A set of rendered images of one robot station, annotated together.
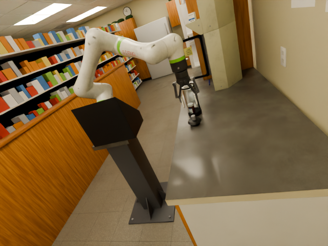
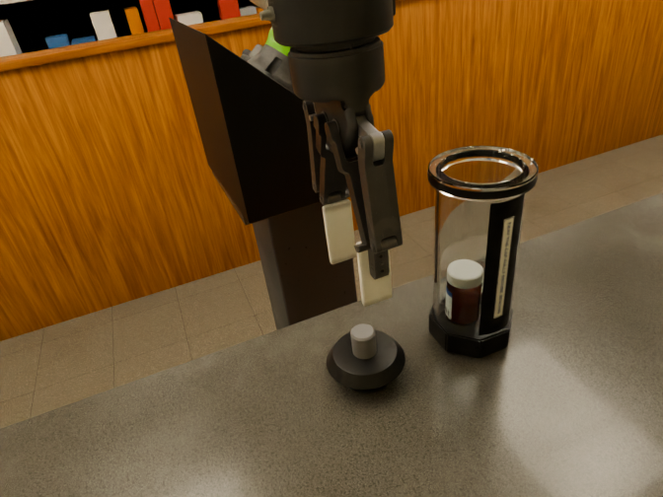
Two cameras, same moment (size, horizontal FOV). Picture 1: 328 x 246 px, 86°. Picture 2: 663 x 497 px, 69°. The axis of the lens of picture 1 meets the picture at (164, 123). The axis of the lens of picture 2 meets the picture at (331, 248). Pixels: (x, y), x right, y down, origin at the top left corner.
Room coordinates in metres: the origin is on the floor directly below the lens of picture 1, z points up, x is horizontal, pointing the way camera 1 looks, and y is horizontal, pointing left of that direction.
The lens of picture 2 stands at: (0.74, -0.50, 1.38)
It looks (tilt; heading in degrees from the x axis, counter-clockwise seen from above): 32 degrees down; 52
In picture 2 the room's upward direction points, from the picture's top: 8 degrees counter-clockwise
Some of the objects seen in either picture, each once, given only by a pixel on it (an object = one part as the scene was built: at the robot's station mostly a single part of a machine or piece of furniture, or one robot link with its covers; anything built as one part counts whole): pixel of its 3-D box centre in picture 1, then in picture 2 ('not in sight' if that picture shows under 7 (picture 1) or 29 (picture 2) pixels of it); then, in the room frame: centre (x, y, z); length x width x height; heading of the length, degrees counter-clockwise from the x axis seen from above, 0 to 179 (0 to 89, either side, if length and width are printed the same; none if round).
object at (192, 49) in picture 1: (190, 60); not in sight; (1.76, -0.47, 1.19); 0.30 x 0.01 x 0.40; 64
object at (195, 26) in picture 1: (194, 28); not in sight; (1.57, -0.52, 1.46); 0.32 x 0.11 x 0.10; 160
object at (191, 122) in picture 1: (194, 119); (364, 352); (1.01, -0.19, 0.97); 0.09 x 0.09 x 0.07
